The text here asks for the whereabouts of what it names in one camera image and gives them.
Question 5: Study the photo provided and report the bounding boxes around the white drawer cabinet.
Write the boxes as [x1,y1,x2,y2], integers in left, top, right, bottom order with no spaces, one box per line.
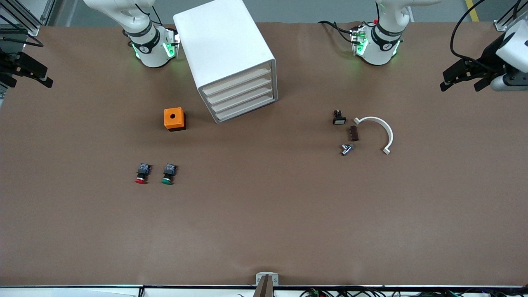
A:
[172,0,278,124]

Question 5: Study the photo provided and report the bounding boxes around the white curved bracket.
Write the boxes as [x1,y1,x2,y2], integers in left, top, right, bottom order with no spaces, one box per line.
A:
[354,116,394,155]

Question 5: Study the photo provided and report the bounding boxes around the orange box with hole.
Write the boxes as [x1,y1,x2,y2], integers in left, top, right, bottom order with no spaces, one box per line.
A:
[164,107,186,132]

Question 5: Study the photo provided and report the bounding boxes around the green mushroom push button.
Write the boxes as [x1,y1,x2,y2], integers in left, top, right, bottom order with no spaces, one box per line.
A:
[161,164,178,185]

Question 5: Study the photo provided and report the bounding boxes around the red mushroom push button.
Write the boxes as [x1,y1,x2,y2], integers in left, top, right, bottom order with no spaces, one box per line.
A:
[135,163,152,185]

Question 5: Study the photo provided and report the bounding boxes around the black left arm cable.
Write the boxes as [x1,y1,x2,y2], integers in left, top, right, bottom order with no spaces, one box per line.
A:
[450,0,489,66]

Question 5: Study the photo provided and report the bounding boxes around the white plastic drawer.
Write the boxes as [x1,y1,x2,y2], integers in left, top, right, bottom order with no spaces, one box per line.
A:
[204,73,273,105]
[200,63,273,96]
[208,84,274,114]
[212,93,275,122]

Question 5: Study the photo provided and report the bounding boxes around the grey metal mounting bracket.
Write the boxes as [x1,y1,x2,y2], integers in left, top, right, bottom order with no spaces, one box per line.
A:
[255,271,280,297]

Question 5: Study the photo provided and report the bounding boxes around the tangled black cables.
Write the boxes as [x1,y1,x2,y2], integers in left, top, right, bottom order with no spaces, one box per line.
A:
[238,288,528,297]

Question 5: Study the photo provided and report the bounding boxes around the aluminium frame profile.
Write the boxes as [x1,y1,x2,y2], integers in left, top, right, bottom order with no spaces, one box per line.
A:
[0,0,56,37]
[493,0,528,32]

